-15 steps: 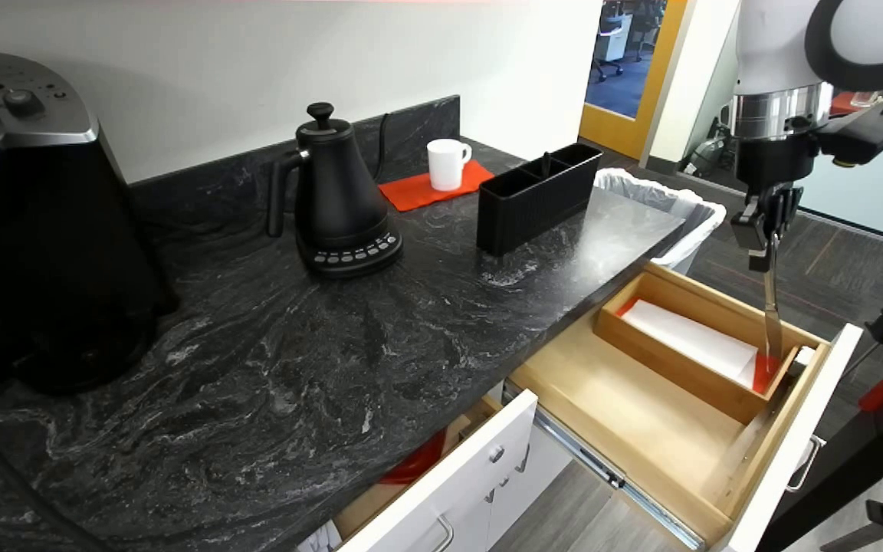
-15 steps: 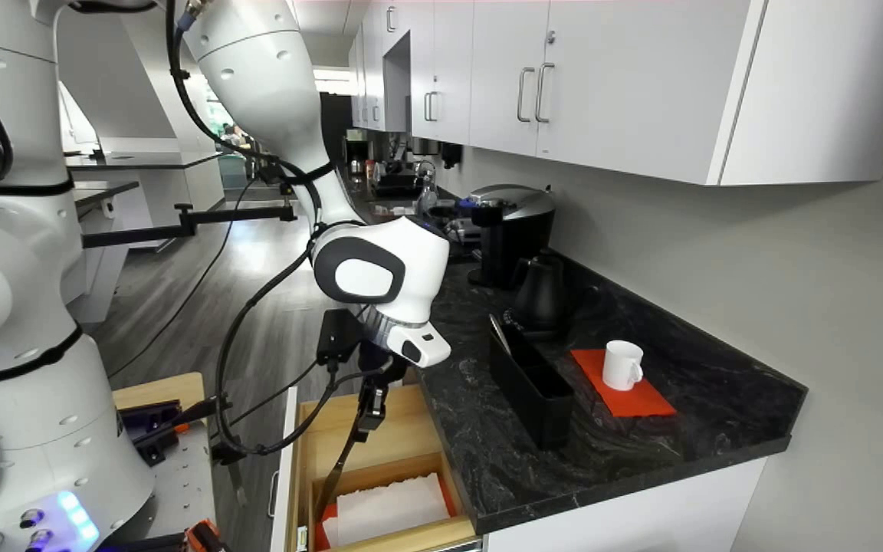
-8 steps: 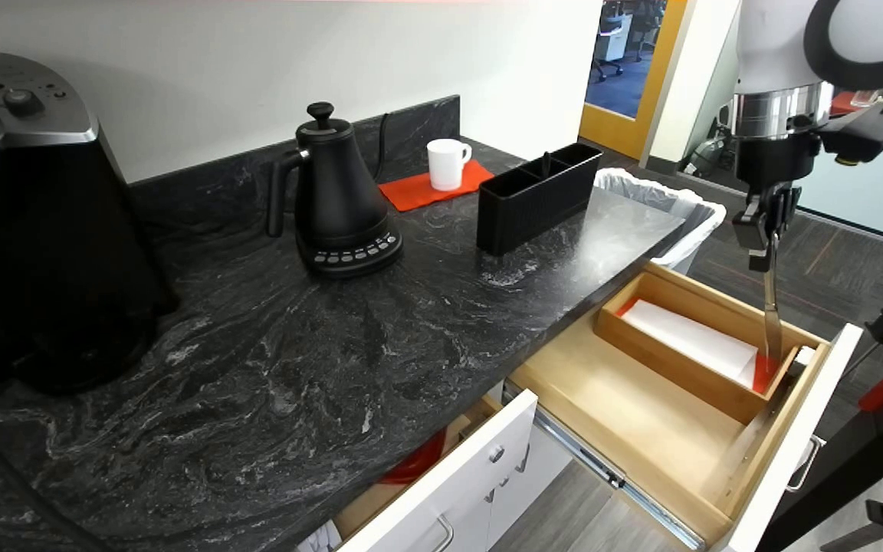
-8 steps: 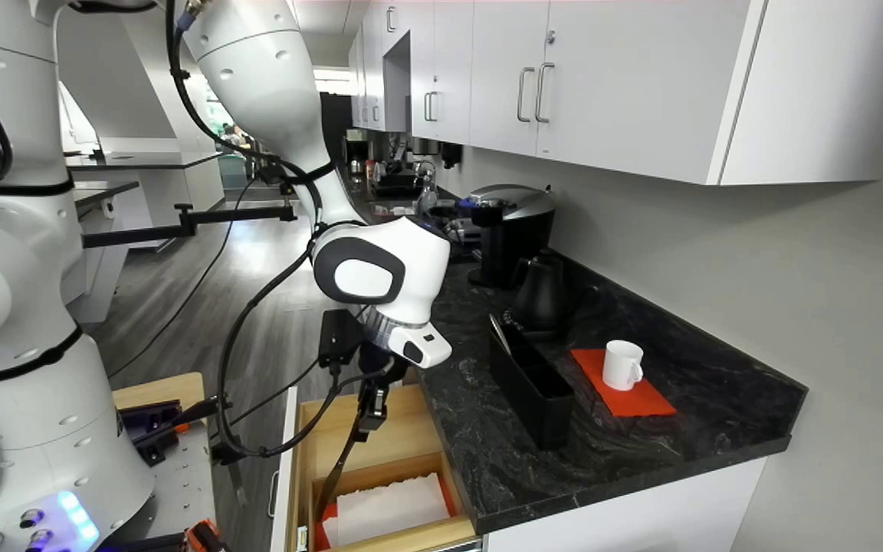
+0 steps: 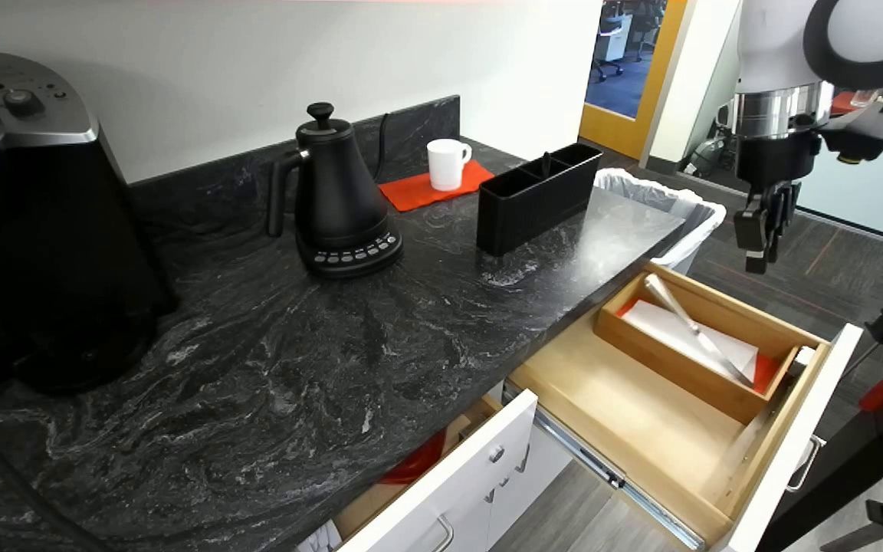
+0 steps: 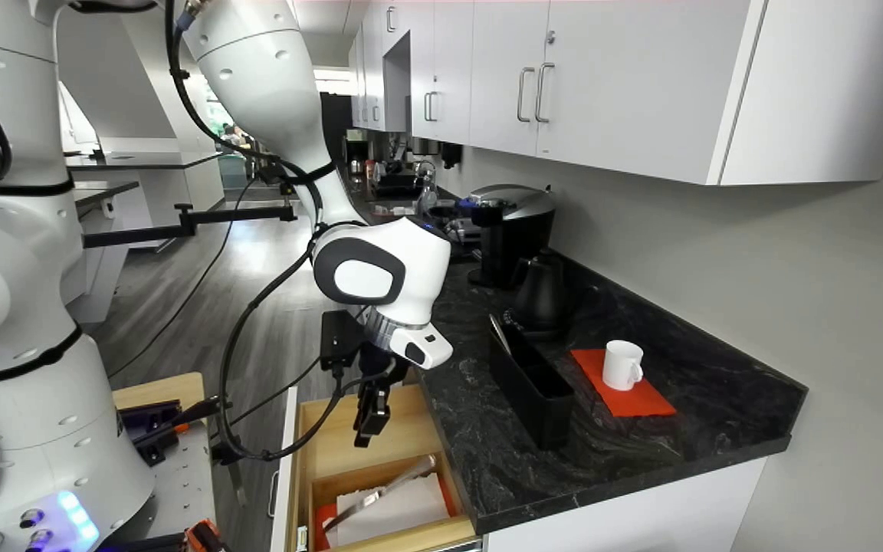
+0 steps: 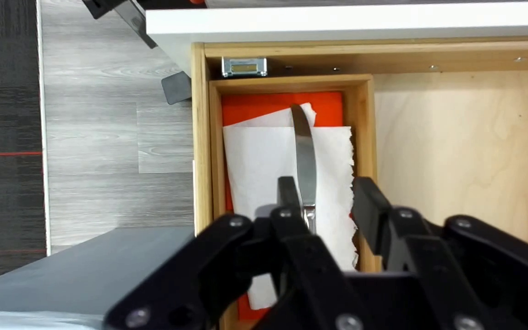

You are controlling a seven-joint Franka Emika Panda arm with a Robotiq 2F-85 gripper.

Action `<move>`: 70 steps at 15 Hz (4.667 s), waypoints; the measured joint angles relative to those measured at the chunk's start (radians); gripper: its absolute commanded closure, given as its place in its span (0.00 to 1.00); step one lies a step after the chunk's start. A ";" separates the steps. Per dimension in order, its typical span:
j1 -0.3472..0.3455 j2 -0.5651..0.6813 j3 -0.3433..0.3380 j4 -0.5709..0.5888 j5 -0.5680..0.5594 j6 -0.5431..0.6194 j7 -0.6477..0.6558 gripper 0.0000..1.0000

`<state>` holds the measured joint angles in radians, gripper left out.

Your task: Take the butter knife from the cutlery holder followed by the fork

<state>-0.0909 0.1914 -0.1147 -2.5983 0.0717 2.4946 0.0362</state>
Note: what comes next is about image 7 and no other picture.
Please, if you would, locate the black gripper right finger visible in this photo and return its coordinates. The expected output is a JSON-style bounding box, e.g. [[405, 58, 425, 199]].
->
[[350, 175, 528, 330]]

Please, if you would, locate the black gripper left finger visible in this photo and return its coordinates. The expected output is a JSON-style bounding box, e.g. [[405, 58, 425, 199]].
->
[[103, 173, 363, 330]]

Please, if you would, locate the silver butter knife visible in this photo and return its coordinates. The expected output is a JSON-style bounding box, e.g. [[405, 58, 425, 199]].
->
[[290, 102, 319, 234]]

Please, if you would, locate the white paper towel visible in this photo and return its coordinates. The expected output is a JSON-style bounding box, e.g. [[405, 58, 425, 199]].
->
[[255, 100, 319, 129], [222, 124, 361, 309]]

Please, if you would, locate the wooden drawer with white front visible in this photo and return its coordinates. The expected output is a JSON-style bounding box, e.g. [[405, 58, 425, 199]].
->
[[143, 3, 528, 330]]

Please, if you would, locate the grey trash bin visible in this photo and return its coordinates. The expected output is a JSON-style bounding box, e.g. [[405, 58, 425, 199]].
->
[[0, 225, 196, 330]]

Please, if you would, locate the white cloth on orange tray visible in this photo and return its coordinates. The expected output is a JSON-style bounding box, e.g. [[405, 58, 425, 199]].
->
[[218, 89, 347, 324]]

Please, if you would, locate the wooden drawer organiser tray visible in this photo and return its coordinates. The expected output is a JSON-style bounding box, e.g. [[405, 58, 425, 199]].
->
[[207, 73, 380, 330]]

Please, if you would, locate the small metal drawer clip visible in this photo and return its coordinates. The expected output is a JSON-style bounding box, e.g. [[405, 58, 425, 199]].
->
[[220, 56, 271, 78]]

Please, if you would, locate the black tripod stand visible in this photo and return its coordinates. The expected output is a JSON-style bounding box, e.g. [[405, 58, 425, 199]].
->
[[81, 0, 160, 51]]

